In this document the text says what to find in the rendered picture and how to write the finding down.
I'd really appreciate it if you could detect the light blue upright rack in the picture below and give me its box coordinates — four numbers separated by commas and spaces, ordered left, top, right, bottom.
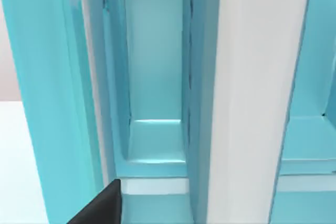
0, 0, 336, 224

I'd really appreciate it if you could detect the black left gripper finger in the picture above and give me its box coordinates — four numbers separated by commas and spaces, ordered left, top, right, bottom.
66, 178, 123, 224

